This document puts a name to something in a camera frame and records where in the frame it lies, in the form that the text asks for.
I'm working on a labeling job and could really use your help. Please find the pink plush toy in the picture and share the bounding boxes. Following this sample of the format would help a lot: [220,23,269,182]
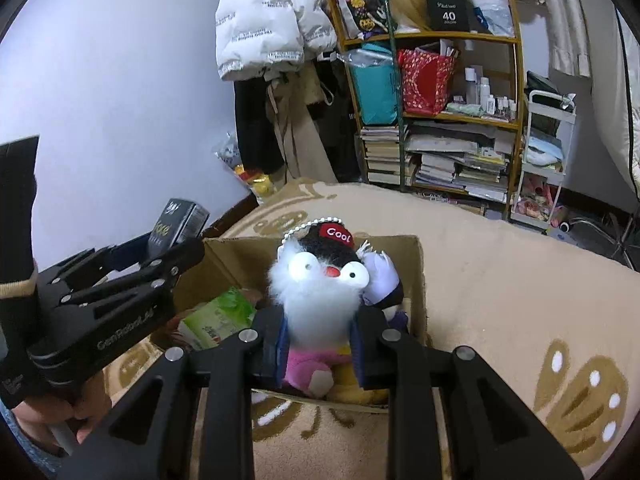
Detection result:
[284,347,337,399]

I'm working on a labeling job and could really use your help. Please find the purple white plush toy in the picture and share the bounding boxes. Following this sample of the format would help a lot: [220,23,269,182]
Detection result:
[360,242,409,333]

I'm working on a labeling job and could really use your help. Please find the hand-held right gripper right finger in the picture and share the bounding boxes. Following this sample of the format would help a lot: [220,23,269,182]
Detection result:
[352,305,586,480]

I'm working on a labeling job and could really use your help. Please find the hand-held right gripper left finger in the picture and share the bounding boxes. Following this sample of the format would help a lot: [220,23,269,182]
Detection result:
[57,306,288,480]

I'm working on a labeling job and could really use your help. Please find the black coat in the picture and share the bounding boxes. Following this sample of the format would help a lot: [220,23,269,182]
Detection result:
[234,77,286,176]

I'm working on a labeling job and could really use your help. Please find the clear bag of toys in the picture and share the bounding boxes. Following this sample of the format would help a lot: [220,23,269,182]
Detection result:
[212,132,279,206]

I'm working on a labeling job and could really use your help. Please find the wooden shelf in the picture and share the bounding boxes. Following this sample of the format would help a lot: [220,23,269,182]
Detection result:
[327,0,526,221]

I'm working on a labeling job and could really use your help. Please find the red gift bag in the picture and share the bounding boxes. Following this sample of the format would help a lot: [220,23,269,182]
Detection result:
[397,47,456,116]

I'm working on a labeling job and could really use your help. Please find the beige patterned blanket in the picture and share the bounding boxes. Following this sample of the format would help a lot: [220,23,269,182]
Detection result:
[100,177,640,480]

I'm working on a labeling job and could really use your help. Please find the black box with white print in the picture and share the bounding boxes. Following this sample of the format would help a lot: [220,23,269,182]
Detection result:
[425,0,471,34]

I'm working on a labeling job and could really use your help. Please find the metal stand legs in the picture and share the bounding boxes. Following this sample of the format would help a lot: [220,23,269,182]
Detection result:
[567,210,639,267]

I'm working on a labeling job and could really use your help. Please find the cardboard box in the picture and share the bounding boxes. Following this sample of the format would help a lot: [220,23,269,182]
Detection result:
[150,234,431,413]

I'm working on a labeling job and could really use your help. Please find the small black box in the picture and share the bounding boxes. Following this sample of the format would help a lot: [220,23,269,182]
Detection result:
[146,198,211,261]

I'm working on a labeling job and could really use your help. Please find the person's left hand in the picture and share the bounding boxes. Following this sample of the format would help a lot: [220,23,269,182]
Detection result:
[10,371,113,457]

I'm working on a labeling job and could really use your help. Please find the black hanging garment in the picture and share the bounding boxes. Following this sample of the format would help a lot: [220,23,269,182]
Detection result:
[312,57,364,184]

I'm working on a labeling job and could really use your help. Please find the group of cosmetic bottles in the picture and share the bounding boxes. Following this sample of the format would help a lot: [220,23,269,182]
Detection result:
[462,66,519,122]

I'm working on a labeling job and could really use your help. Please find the pink black printed bag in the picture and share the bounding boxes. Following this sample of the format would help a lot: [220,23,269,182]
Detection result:
[332,0,391,41]

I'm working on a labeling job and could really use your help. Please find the white puffer jacket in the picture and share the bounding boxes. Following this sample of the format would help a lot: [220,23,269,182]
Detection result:
[215,0,339,82]

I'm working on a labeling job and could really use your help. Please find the blond wig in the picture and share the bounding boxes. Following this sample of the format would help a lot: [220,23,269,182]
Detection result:
[385,0,434,34]

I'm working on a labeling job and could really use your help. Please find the beige trench coat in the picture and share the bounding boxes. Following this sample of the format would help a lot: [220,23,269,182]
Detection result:
[267,62,339,184]

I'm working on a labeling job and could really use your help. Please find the green snack packet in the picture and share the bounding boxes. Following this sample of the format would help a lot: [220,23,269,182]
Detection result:
[177,286,259,352]

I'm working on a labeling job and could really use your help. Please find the teal bag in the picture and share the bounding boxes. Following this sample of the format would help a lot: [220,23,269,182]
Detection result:
[347,42,401,126]

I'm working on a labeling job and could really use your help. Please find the white trolley cart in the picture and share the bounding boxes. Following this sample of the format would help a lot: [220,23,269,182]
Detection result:
[510,90,579,234]

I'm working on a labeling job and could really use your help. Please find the stack of old books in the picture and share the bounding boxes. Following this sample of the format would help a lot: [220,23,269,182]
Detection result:
[360,125,406,186]

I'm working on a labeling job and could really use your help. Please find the fluffy penguin plush black cap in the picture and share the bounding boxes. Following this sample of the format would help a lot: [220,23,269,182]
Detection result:
[266,217,370,352]

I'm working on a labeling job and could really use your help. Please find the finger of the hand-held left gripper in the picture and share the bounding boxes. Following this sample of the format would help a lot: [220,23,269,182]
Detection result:
[36,231,152,292]
[54,237,207,307]

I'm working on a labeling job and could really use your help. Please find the person's blue jeans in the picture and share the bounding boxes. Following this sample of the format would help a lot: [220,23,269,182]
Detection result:
[0,400,62,479]

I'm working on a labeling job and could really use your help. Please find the pile of magazines and books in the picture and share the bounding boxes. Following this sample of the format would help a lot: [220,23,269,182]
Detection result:
[405,122,516,206]

